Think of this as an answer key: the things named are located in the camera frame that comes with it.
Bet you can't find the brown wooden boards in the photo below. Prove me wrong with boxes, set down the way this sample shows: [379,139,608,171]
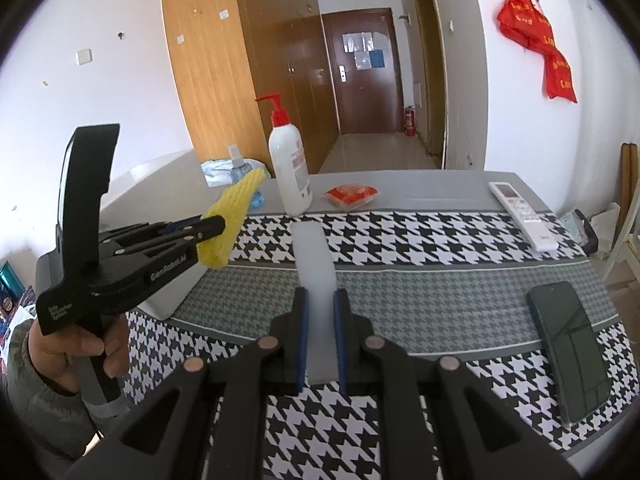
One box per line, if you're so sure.
[616,143,639,235]

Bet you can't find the white foam strip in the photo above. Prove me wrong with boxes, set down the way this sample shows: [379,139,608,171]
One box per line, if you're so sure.
[291,221,338,385]

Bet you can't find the houndstooth table mat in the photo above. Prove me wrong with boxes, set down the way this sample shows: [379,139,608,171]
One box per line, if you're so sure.
[124,210,639,455]

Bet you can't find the black smartphone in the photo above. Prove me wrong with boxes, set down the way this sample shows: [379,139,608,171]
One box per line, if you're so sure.
[526,282,611,428]

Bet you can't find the red snack packet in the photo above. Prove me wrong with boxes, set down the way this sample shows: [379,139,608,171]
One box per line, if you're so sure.
[323,183,378,211]

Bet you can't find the white styrofoam box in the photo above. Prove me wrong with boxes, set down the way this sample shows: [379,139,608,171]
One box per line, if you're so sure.
[34,148,237,321]

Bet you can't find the yellow foam net sleeve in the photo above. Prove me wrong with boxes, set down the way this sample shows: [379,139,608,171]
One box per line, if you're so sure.
[196,168,267,270]

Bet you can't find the person's left hand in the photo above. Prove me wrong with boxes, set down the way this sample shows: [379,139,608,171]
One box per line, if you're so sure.
[27,315,130,393]

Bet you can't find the red hanging bags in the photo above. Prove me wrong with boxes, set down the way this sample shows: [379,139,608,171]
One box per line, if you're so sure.
[496,0,578,104]

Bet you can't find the bin with blue liner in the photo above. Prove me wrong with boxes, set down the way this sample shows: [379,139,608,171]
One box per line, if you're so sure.
[201,158,271,188]

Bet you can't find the red fire extinguisher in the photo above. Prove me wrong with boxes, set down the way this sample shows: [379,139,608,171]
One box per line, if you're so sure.
[404,106,418,136]

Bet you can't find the white pump lotion bottle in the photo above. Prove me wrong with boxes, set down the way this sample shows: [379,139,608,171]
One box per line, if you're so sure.
[256,93,312,217]

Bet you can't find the black bag on floor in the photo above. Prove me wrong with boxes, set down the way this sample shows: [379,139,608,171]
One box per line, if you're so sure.
[560,209,599,256]

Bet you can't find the brown entrance door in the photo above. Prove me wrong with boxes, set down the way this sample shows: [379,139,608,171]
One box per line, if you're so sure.
[322,8,404,134]

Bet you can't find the grey jacket forearm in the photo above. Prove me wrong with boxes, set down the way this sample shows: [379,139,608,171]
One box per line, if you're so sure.
[1,320,96,479]

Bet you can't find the wooden wardrobe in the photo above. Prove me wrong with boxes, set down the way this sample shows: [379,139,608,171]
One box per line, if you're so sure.
[162,0,338,174]

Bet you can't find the white remote control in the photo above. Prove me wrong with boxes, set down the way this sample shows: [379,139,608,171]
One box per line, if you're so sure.
[488,182,559,252]

